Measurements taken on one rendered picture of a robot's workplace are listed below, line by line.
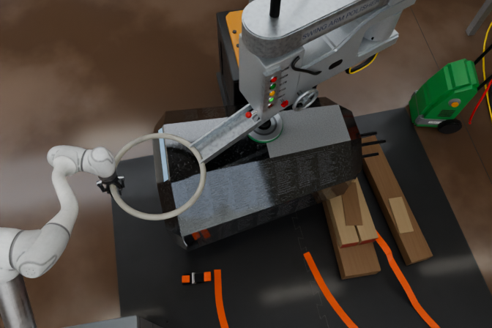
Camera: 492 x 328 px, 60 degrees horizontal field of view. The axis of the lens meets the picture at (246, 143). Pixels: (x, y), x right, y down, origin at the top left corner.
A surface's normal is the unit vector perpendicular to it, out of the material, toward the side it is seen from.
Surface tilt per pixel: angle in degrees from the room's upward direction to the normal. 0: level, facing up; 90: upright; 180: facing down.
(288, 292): 0
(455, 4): 0
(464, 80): 34
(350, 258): 0
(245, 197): 45
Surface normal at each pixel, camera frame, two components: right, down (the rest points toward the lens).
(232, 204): 0.18, 0.29
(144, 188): 0.01, -0.46
